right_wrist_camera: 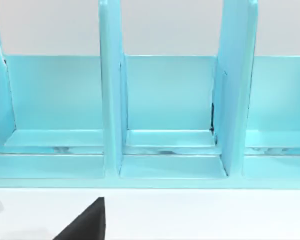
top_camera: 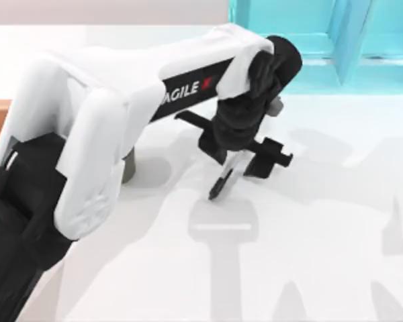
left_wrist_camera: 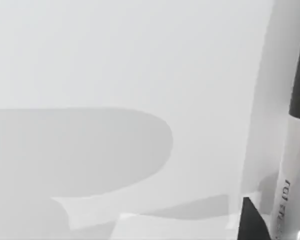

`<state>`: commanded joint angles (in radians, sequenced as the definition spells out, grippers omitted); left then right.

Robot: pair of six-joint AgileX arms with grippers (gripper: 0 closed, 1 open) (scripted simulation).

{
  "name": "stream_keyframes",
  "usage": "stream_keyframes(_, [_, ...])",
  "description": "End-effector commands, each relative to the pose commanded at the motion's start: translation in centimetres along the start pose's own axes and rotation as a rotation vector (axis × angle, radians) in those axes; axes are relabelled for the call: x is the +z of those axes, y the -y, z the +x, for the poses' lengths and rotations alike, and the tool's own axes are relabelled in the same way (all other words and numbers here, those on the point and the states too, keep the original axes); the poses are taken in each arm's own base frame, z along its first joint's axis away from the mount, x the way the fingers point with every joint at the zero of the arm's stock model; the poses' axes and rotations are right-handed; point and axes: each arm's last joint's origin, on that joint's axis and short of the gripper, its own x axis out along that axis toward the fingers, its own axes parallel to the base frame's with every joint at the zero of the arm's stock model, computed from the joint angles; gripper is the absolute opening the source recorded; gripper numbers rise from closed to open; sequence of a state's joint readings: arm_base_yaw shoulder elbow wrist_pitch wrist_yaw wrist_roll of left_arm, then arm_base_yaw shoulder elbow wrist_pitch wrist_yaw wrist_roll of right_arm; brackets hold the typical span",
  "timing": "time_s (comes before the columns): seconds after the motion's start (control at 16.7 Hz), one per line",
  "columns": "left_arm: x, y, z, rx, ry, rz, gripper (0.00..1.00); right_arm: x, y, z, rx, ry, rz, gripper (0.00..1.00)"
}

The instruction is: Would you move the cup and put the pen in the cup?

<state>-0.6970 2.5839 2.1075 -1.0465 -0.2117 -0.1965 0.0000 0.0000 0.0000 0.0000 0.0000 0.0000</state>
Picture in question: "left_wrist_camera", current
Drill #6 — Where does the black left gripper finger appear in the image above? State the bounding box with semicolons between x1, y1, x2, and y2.
237;196;274;240

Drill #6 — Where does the white bottle with black cap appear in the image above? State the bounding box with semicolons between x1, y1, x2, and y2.
271;0;300;240

